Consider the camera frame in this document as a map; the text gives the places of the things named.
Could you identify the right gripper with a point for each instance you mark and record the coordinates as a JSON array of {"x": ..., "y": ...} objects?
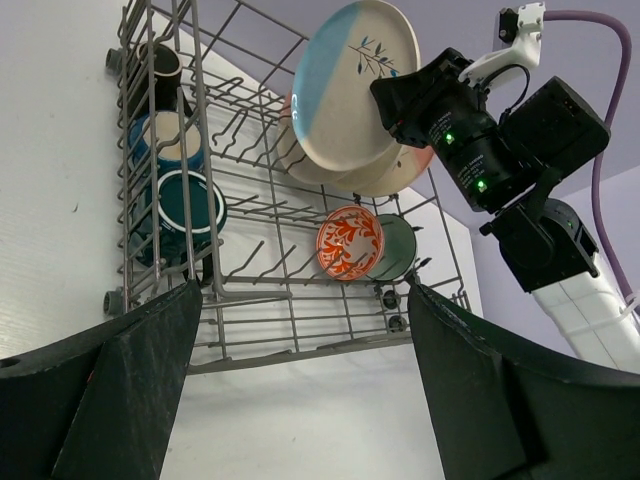
[{"x": 438, "y": 107}]

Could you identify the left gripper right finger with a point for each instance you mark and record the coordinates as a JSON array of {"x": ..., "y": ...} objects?
[{"x": 504, "y": 407}]

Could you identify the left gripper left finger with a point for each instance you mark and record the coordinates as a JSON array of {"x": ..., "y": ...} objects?
[{"x": 100, "y": 404}]

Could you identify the light green bowl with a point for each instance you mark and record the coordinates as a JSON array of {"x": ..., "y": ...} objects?
[{"x": 400, "y": 249}]

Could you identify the orange patterned bowl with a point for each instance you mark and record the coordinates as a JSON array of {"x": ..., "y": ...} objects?
[{"x": 350, "y": 243}]

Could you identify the dark green mug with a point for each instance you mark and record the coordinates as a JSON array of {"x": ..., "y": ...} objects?
[{"x": 159, "y": 209}]

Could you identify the dark blue mug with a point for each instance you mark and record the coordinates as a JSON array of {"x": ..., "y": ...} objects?
[{"x": 169, "y": 155}]

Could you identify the blue and cream plate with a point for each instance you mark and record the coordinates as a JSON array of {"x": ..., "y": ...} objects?
[{"x": 368, "y": 174}]

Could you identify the pink and cream plate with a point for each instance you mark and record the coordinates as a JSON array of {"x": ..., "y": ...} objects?
[{"x": 410, "y": 163}]

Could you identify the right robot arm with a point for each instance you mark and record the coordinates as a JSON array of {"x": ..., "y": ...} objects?
[{"x": 543, "y": 241}]

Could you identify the grey wire dish rack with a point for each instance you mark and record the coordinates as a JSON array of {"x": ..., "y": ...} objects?
[{"x": 269, "y": 301}]

